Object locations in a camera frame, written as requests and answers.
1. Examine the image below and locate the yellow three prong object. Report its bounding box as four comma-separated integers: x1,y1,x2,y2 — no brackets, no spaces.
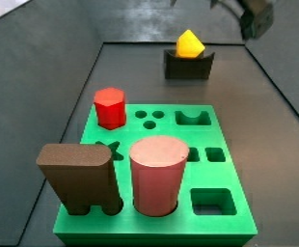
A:
176,30,206,59

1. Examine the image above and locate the black curved fixture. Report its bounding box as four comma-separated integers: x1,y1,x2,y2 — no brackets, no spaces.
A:
164,49,215,80

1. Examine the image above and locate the green shape sorting board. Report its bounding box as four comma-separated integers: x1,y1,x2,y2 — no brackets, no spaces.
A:
52,103,259,247

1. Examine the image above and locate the pink cylinder block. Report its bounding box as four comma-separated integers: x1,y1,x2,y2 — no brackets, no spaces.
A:
130,135,190,217

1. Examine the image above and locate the red hexagonal block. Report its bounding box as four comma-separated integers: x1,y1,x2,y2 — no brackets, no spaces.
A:
94,87,127,130

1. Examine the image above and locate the brown arch block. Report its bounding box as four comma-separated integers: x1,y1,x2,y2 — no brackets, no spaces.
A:
36,144,123,215

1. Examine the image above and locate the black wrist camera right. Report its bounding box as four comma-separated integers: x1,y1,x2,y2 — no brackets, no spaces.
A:
238,0,274,41

